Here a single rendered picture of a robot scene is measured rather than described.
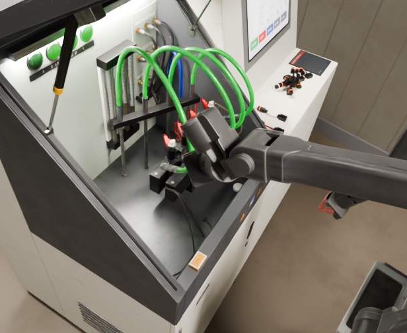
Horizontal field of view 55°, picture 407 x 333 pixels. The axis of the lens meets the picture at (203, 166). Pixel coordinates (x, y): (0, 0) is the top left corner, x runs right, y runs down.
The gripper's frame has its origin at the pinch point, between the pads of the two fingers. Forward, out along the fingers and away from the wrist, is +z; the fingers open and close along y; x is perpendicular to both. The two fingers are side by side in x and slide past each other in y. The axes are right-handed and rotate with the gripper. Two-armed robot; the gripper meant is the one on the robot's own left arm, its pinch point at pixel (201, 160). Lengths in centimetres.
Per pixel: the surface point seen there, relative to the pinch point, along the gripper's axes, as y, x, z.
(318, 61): -86, -9, 87
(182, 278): 13.9, 29.8, 19.5
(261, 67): -52, -16, 72
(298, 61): -78, -13, 88
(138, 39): -5, -39, 49
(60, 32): 16.6, -40.3, 18.3
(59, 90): 21.0, -24.0, -3.7
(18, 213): 52, -2, 50
